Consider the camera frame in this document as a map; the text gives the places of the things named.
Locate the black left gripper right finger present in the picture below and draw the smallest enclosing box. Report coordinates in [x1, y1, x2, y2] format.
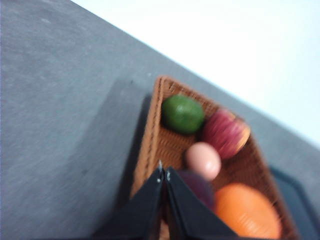
[166, 167, 263, 240]

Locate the dark purple fruit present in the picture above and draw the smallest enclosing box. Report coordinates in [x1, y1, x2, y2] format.
[178, 170, 216, 209]

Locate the dark teal tray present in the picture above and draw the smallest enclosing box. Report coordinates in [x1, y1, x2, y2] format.
[269, 166, 320, 240]

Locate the red yellow apple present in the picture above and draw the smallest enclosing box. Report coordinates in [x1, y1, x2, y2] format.
[203, 109, 251, 159]

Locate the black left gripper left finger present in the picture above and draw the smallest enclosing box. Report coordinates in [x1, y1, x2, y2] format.
[93, 167, 164, 240]

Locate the green avocado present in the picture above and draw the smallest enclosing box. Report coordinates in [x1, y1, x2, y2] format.
[161, 95, 205, 135]

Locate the beige egg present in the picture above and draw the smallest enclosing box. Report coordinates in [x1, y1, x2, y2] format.
[185, 142, 222, 181]

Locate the orange tangerine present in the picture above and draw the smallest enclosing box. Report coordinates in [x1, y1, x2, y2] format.
[215, 183, 283, 240]

